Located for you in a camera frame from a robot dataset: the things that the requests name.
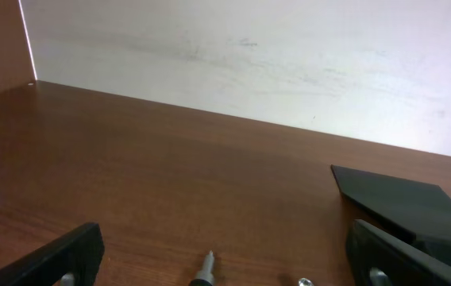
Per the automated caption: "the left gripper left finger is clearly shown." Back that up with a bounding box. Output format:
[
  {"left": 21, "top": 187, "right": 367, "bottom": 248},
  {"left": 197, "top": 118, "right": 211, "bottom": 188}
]
[{"left": 0, "top": 222, "right": 105, "bottom": 286}]

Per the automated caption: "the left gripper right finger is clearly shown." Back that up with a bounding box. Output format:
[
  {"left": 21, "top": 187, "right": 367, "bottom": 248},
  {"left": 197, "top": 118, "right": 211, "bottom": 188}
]
[{"left": 345, "top": 220, "right": 451, "bottom": 286}]

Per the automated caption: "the orange socket bit rail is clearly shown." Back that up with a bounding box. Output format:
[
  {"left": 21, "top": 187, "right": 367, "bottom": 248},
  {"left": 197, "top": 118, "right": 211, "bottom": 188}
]
[{"left": 298, "top": 278, "right": 314, "bottom": 286}]

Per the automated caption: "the yellow black screwdriver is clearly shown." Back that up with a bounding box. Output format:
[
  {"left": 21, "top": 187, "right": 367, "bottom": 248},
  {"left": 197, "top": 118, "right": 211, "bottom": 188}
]
[{"left": 188, "top": 250, "right": 215, "bottom": 286}]

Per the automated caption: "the black gift box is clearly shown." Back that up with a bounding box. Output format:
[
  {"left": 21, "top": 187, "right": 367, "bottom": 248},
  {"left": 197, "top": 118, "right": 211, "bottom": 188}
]
[{"left": 331, "top": 165, "right": 451, "bottom": 266}]

